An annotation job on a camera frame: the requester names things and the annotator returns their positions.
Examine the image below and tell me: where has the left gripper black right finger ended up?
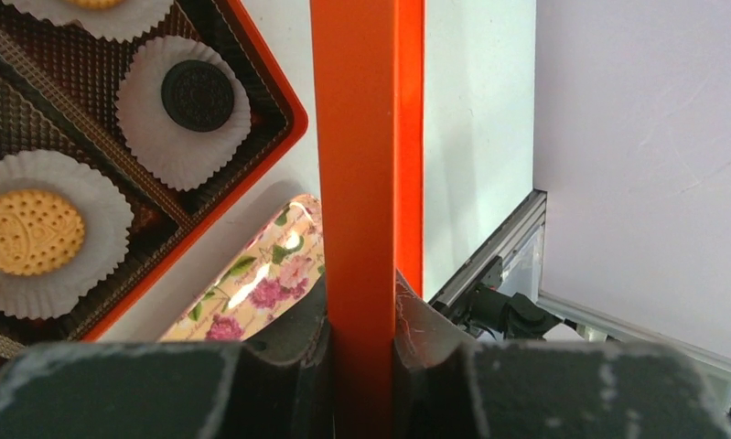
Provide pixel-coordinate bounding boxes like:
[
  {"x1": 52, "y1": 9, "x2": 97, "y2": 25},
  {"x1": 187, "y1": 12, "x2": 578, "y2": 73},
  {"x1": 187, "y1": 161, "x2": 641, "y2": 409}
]
[{"x1": 393, "y1": 280, "x2": 731, "y2": 438}]

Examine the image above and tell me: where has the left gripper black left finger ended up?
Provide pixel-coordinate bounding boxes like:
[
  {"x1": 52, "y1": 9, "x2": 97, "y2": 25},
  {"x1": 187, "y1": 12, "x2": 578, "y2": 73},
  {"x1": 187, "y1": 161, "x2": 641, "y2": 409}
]
[{"x1": 0, "y1": 280, "x2": 333, "y2": 438}]

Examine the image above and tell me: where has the tan round cookie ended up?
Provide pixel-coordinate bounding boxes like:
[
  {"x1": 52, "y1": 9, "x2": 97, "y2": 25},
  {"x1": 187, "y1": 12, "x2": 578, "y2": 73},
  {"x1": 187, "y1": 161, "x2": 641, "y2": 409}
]
[
  {"x1": 67, "y1": 0, "x2": 124, "y2": 10},
  {"x1": 0, "y1": 188, "x2": 87, "y2": 277}
]

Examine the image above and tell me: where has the black round cookie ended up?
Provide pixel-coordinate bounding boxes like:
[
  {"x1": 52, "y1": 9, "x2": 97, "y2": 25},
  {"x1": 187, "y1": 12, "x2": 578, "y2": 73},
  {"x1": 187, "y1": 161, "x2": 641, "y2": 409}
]
[{"x1": 160, "y1": 59, "x2": 236, "y2": 133}]

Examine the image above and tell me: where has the orange cookie tin box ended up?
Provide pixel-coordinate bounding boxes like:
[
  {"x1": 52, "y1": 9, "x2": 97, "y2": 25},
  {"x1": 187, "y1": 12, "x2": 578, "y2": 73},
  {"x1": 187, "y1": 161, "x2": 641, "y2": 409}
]
[{"x1": 0, "y1": 1, "x2": 307, "y2": 367}]

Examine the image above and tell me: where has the orange tin lid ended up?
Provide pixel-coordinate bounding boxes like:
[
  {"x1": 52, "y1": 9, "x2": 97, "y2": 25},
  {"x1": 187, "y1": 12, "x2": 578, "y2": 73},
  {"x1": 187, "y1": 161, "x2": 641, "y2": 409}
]
[{"x1": 310, "y1": 1, "x2": 425, "y2": 438}]

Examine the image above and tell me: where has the floral cookie tray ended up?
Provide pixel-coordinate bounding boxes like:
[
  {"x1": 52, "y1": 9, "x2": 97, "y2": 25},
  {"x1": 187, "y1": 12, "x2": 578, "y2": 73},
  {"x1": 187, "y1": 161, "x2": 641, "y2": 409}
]
[{"x1": 158, "y1": 194, "x2": 325, "y2": 342}]

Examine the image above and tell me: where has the white paper cupcake liner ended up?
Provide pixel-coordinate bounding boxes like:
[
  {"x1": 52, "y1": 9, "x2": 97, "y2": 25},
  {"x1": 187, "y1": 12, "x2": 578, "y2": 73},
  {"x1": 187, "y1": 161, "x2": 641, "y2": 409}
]
[
  {"x1": 115, "y1": 36, "x2": 252, "y2": 191},
  {"x1": 4, "y1": 0, "x2": 175, "y2": 42},
  {"x1": 0, "y1": 150, "x2": 134, "y2": 319}
]

